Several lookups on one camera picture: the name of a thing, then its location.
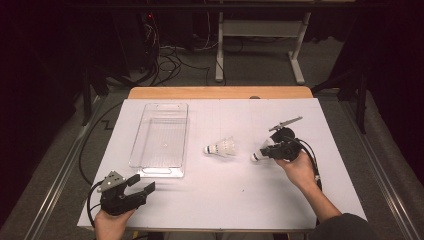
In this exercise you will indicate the person's right hand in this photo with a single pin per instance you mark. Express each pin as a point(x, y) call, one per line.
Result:
point(298, 171)

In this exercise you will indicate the aluminium floor rail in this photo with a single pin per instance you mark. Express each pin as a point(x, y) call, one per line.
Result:
point(63, 173)
point(380, 166)

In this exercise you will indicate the person's left hand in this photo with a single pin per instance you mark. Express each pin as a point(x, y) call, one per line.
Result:
point(108, 228)

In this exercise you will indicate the white table sheet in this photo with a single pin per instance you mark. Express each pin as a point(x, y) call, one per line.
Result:
point(206, 200)

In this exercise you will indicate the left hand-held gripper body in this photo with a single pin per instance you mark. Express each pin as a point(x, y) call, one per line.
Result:
point(116, 204)

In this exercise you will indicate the clear plastic container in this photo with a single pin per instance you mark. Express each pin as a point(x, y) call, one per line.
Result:
point(160, 140)

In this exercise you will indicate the dark equipment with red light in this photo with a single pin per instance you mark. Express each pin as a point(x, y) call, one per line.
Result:
point(146, 40)

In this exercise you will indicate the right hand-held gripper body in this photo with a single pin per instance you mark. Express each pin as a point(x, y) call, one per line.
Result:
point(288, 151)

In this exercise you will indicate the black metal stand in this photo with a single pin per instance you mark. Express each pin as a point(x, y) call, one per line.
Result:
point(86, 100)
point(361, 103)

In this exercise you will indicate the white metal desk frame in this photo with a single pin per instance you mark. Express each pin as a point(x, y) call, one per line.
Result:
point(260, 28)

